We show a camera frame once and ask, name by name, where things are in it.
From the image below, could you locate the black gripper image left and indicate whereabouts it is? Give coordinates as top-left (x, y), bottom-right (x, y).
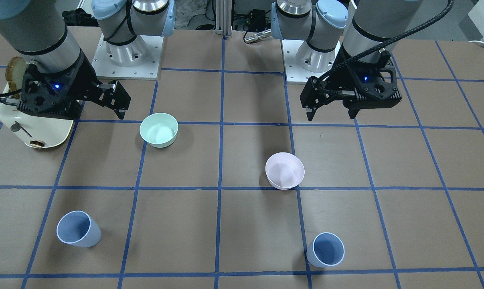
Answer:
top-left (16, 51), bottom-right (131, 120)

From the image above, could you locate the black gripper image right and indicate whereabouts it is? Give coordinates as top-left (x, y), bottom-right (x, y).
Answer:
top-left (300, 48), bottom-right (403, 121)

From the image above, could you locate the blue cup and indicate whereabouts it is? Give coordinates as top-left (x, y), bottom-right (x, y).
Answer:
top-left (306, 232), bottom-right (346, 268)
top-left (56, 211), bottom-right (102, 248)

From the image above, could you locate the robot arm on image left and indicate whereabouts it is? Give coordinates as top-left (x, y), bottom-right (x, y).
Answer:
top-left (0, 0), bottom-right (176, 120)

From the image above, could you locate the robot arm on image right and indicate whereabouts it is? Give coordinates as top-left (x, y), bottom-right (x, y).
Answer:
top-left (270, 0), bottom-right (421, 120)

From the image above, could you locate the mint green bowl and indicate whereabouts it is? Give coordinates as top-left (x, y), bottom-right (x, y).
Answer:
top-left (139, 113), bottom-right (179, 148)

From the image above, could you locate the pale pink bowl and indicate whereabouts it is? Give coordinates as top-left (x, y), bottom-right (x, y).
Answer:
top-left (265, 152), bottom-right (305, 190)

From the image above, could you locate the black cloth in background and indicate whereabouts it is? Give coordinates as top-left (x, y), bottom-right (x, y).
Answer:
top-left (61, 8), bottom-right (99, 27)

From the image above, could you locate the cream white toaster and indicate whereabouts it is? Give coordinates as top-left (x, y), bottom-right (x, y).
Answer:
top-left (0, 104), bottom-right (74, 149)

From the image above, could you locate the toast slice in toaster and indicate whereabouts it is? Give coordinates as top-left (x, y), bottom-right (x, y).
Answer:
top-left (5, 56), bottom-right (27, 92)

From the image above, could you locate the silver metal connector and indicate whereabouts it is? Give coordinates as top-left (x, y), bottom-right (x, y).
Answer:
top-left (243, 29), bottom-right (272, 44)

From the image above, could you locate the black electronics box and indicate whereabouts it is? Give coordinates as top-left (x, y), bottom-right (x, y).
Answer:
top-left (244, 9), bottom-right (270, 33)

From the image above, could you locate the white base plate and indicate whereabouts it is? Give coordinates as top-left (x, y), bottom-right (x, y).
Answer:
top-left (281, 40), bottom-right (341, 84)
top-left (90, 35), bottom-right (165, 80)

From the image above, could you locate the black braided cable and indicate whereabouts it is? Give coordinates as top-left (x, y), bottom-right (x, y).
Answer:
top-left (316, 0), bottom-right (455, 97)

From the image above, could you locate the aluminium frame post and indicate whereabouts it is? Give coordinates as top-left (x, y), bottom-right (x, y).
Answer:
top-left (212, 0), bottom-right (233, 38)

